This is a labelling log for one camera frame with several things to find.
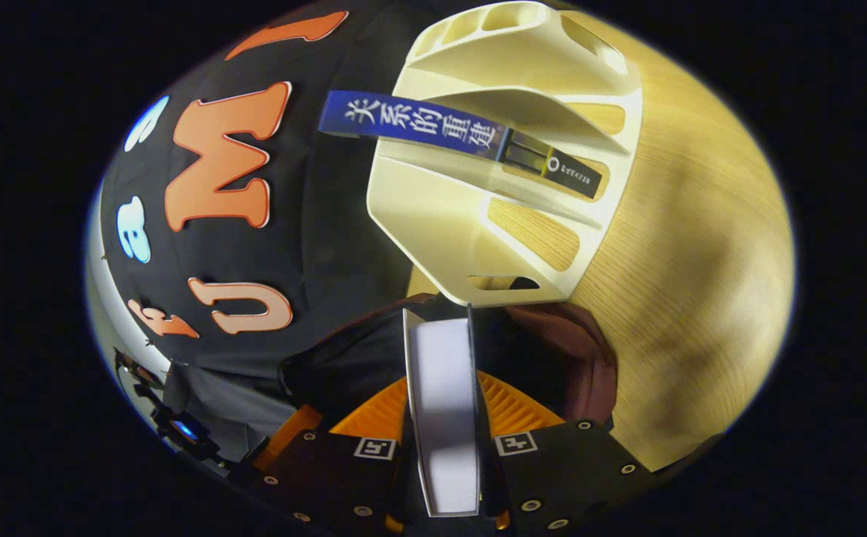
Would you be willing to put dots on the maroon schoolbag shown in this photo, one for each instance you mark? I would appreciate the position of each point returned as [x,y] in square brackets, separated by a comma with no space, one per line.
[553,358]

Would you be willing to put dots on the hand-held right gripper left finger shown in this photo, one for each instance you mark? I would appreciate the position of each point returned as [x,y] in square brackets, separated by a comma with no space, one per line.
[329,477]

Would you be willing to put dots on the white bookshelf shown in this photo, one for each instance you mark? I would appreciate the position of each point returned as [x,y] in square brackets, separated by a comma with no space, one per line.
[433,216]

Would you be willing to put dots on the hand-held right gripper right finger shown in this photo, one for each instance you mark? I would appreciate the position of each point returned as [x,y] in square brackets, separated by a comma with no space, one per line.
[568,470]

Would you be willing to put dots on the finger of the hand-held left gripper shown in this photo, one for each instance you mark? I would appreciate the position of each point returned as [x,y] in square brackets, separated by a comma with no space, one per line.
[288,436]

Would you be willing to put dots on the blue spine book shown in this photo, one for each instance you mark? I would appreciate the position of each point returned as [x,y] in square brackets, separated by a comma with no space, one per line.
[418,123]

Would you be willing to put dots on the black backdrop cloth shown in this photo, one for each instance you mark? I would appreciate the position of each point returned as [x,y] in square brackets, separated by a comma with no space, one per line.
[314,224]

